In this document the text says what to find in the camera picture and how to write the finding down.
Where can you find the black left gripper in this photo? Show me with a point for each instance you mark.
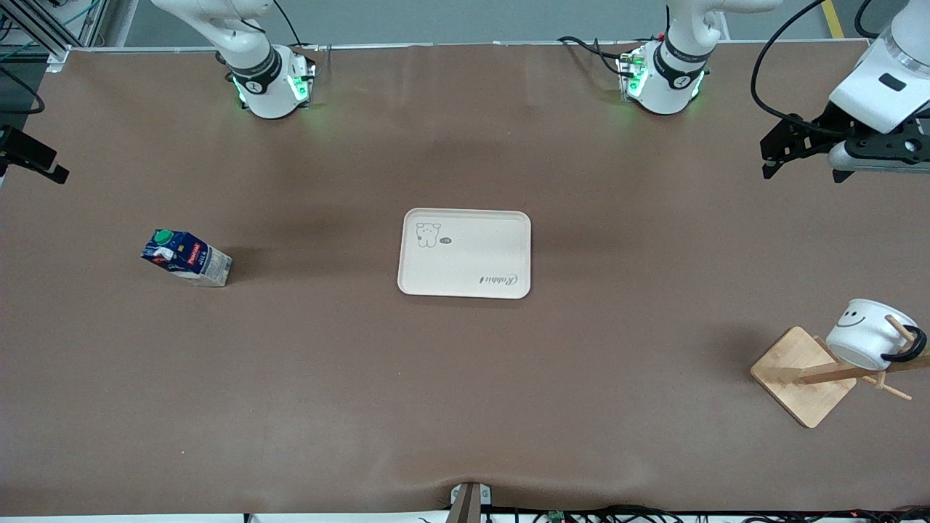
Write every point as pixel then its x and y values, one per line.
pixel 830 123

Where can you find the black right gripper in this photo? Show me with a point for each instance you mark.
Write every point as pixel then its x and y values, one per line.
pixel 22 149

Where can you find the blue milk carton green cap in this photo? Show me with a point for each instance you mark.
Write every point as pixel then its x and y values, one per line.
pixel 185 258

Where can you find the wooden cup rack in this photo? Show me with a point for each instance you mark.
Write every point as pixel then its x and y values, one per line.
pixel 795 374

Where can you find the cream plastic tray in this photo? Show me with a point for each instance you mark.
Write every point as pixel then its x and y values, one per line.
pixel 465 254

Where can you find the aluminium frame post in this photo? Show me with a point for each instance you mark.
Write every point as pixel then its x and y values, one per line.
pixel 43 35

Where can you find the metal table clamp bracket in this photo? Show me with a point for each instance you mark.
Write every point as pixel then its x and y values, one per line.
pixel 468 505

